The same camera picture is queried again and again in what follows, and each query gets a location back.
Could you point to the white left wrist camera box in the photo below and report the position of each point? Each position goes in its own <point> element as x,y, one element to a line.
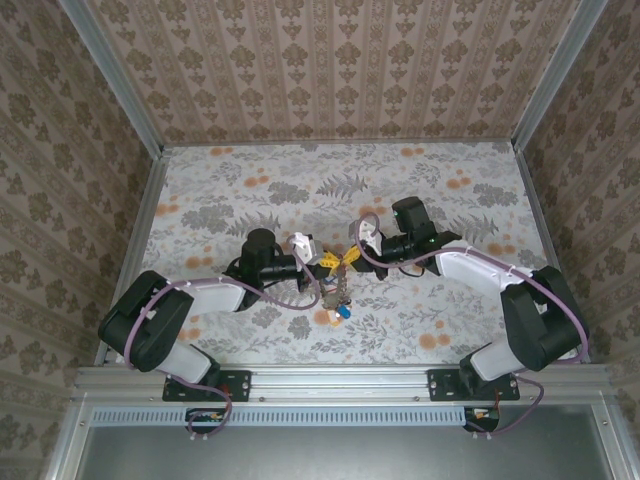
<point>305,242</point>

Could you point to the aluminium table side rail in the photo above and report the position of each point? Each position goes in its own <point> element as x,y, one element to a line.
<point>145,210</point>
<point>537,210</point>

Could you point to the aluminium frame post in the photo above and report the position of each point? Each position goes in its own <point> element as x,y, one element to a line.
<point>110,65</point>
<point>560,70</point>

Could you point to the blue plastic key tag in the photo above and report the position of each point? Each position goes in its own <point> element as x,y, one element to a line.
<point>344,313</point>

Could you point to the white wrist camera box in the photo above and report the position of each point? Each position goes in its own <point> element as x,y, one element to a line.
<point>370,227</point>
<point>305,242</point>

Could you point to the aluminium table end rail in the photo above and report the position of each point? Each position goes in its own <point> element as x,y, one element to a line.
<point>300,144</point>

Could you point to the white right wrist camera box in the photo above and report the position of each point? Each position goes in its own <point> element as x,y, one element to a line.
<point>370,227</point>

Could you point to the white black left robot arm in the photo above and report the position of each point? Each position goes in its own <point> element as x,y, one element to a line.
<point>215,295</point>

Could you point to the black wiring connector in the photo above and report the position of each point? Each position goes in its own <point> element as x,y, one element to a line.
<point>205,417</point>
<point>482,417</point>

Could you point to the grey metal sheet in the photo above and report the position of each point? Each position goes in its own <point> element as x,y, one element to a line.
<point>350,455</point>

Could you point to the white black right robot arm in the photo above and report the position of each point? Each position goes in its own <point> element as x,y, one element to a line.
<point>475,265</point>

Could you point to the grey round keyring plate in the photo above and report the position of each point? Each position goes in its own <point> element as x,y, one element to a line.
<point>340,290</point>

